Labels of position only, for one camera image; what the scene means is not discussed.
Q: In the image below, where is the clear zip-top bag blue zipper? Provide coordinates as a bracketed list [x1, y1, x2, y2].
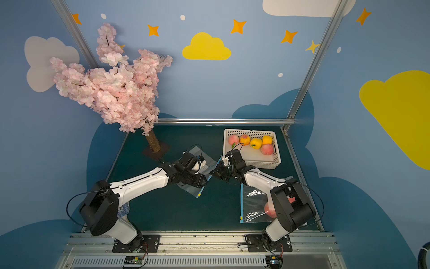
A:
[240, 184, 274, 223]

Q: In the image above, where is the pink peach with leaf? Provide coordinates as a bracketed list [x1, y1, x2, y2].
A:
[264, 202, 277, 219]

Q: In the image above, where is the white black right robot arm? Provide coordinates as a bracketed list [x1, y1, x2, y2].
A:
[210, 150, 316, 245]

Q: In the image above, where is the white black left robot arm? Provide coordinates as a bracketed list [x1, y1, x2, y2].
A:
[79, 152, 207, 252]

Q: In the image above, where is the yellow peach back middle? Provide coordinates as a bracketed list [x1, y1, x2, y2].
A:
[249, 138, 263, 150]

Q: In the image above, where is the yellow peach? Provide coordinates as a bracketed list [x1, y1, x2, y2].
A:
[249, 138, 263, 150]
[262, 136, 273, 145]

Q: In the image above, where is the yellow peach back right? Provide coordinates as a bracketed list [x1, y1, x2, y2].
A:
[262, 136, 273, 145]

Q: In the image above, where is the white perforated plastic basket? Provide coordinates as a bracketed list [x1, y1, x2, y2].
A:
[223, 129, 281, 169]

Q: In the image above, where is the white blue dotted work glove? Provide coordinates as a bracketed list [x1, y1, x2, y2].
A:
[117, 202, 130, 219]

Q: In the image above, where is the pink blossom artificial tree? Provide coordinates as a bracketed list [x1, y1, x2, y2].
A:
[50, 23, 173, 154]

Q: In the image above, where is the left green circuit board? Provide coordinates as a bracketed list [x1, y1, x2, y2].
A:
[123, 256, 144, 267]

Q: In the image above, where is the aluminium frame rail back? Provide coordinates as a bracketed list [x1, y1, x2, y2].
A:
[157, 118, 295, 126]

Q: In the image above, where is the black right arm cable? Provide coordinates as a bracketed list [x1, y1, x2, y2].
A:
[295, 181, 325, 228]

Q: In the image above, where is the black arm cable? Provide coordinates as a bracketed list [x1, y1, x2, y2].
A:
[65, 189, 101, 223]
[295, 181, 325, 228]

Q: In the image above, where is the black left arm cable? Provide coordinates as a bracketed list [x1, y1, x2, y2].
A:
[65, 189, 101, 223]

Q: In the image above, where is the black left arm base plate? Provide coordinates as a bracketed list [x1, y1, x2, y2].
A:
[112, 234, 161, 253]

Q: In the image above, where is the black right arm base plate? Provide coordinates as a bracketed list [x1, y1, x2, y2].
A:
[244, 234, 293, 253]

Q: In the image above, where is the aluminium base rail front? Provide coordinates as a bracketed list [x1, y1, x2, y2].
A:
[56, 230, 347, 269]

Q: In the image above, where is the aluminium frame post right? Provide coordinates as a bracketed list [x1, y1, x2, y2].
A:
[282, 0, 349, 135]

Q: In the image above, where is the aluminium frame post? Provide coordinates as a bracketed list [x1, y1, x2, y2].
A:
[282, 0, 349, 135]
[51, 0, 99, 68]

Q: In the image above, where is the aluminium frame post left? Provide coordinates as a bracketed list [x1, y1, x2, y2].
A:
[51, 0, 99, 68]

